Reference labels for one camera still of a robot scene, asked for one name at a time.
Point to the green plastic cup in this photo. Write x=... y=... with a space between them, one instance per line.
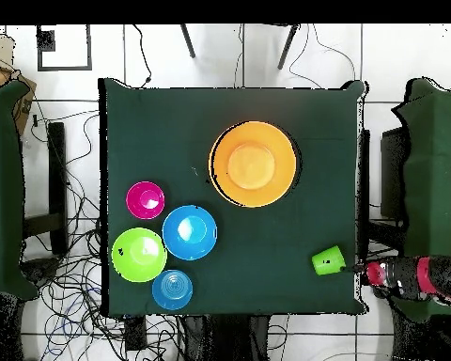
x=327 y=261

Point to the black square frame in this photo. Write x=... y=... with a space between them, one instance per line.
x=45 y=41

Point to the black floor stand bar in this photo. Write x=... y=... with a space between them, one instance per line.
x=57 y=169

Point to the blue plastic bowl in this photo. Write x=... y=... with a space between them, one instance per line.
x=189 y=246

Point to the black power strip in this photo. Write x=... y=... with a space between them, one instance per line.
x=135 y=334

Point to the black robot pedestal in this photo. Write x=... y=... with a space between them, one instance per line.
x=225 y=338

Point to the large orange plastic bowl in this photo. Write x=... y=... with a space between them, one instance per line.
x=211 y=169
x=253 y=163

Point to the dark green table cloth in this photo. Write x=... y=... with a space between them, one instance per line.
x=165 y=131

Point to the large green plastic bowl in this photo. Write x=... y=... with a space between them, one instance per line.
x=139 y=265

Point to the small translucent blue bowl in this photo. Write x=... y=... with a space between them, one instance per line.
x=172 y=289

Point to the black tripod leg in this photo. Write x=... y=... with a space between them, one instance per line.
x=287 y=47
x=188 y=41

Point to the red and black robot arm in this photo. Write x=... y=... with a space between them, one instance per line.
x=428 y=274

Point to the black stand base with knob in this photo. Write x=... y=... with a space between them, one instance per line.
x=41 y=271

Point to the small pink plastic bowl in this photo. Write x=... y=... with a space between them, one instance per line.
x=145 y=199

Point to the black box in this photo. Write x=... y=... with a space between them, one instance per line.
x=394 y=169

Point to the green cloth covered table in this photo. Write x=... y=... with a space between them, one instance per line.
x=436 y=188
x=3 y=188

